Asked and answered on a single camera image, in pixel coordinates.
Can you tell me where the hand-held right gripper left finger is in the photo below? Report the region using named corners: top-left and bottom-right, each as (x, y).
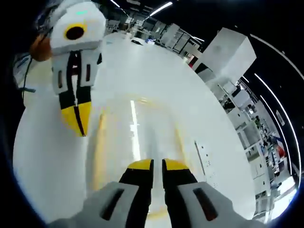
top-left (51, 158), bottom-right (155, 228)

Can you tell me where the white square pillar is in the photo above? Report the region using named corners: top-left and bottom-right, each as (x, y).
top-left (203, 27), bottom-right (257, 80)

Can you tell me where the thin black cable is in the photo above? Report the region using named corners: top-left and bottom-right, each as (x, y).
top-left (17, 25), bottom-right (52, 94)

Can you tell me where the person's left hand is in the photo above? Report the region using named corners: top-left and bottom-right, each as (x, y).
top-left (30, 35), bottom-right (53, 62)

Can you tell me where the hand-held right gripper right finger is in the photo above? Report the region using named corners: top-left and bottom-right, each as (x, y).
top-left (161, 158), bottom-right (265, 228)

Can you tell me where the white flush power strip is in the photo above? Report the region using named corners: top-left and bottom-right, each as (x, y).
top-left (193, 139), bottom-right (222, 192)

